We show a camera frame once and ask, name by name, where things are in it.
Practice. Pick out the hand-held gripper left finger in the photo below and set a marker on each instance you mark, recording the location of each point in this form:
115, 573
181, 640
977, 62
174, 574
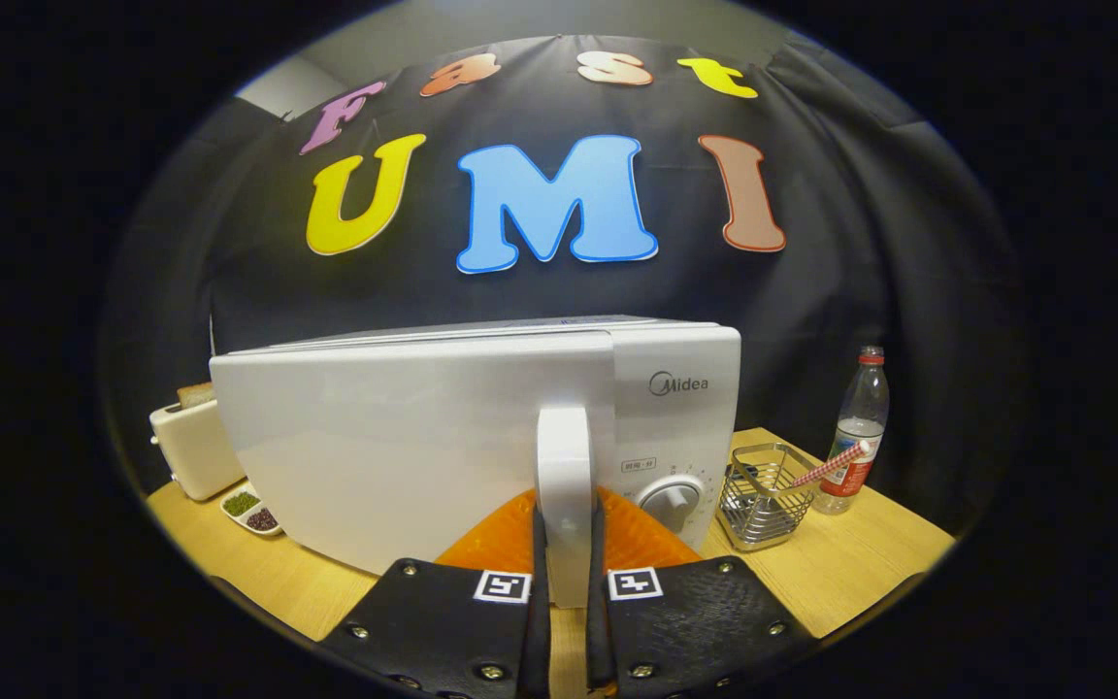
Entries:
536, 641

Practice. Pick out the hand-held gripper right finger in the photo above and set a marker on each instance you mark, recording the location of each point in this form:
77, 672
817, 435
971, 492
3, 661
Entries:
600, 641

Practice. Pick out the white microwave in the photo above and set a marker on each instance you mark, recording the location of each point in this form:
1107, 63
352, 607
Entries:
375, 437

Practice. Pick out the red striped straw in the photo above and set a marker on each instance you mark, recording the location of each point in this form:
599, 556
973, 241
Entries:
831, 464

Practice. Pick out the white divided bean dish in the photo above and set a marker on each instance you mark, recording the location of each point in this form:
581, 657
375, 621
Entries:
253, 512

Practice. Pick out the clear plastic water bottle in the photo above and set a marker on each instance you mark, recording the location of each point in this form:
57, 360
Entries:
860, 408

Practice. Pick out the white toaster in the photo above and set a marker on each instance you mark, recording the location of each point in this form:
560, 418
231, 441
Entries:
195, 447

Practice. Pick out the toast slice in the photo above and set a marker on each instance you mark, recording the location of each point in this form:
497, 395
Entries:
195, 395

